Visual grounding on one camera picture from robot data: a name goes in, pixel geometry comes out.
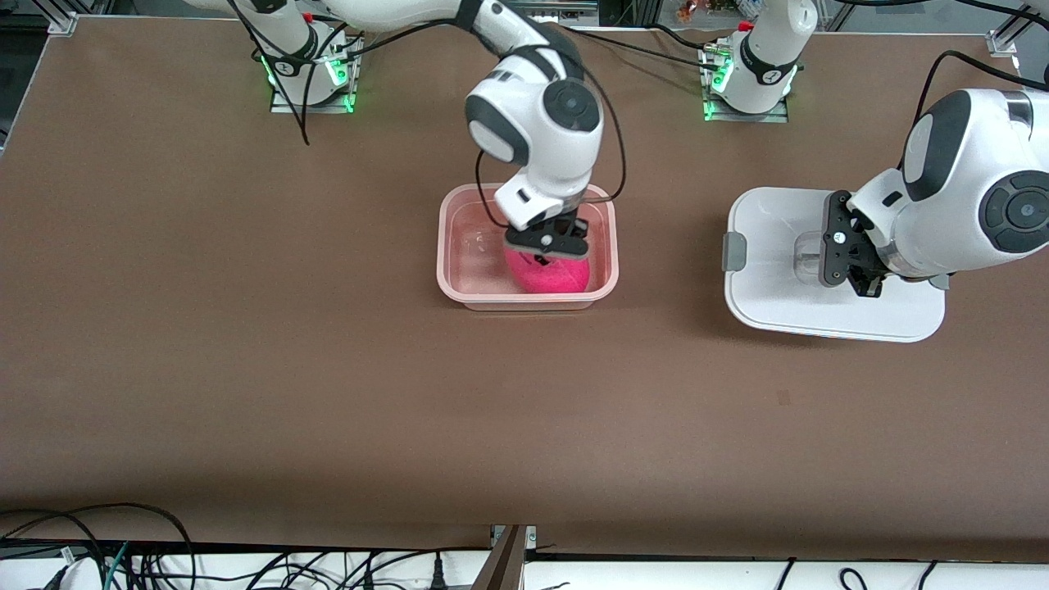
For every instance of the white box lid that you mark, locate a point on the white box lid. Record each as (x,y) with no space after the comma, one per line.
(770,311)

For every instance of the aluminium frame post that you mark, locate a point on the aluminium frame post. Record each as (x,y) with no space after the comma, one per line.
(501,569)

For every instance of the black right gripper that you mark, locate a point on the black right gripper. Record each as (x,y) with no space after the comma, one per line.
(571,225)

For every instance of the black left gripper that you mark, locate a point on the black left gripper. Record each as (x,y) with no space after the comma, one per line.
(869,279)

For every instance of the pink plush toy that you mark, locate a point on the pink plush toy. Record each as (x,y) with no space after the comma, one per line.
(557,279)

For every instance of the aluminium corner bracket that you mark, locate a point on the aluminium corner bracket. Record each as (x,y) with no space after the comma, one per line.
(63,23)
(1003,43)

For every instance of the aluminium frame rail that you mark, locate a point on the aluminium frame rail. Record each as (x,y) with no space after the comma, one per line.
(586,8)

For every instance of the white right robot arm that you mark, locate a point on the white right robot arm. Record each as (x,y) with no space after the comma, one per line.
(549,156)

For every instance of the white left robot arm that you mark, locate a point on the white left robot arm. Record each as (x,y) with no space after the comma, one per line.
(967,213)

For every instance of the colourful toy figure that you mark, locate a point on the colourful toy figure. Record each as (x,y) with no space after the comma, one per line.
(697,10)

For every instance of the right arm aluminium base plate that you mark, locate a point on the right arm aluminium base plate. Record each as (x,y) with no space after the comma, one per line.
(287,105)

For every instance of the pink plastic box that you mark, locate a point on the pink plastic box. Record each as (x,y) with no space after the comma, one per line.
(475,262)

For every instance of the left arm aluminium base plate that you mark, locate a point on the left arm aluminium base plate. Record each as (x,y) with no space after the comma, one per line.
(737,117)

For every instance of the white lower shelf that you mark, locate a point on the white lower shelf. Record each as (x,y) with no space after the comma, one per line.
(656,578)

